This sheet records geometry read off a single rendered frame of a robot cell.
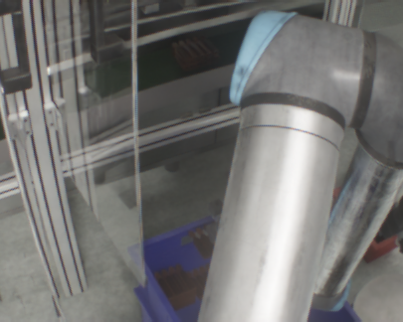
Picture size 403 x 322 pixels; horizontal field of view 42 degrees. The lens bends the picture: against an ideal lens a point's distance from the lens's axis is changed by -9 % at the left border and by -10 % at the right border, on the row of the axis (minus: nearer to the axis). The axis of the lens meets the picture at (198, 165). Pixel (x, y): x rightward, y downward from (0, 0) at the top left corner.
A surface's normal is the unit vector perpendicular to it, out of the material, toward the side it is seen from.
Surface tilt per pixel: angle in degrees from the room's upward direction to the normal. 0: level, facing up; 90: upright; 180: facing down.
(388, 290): 0
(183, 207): 0
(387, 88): 60
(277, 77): 37
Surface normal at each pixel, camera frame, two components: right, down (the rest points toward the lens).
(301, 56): -0.14, -0.24
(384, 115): -0.12, 0.66
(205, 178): 0.05, -0.69
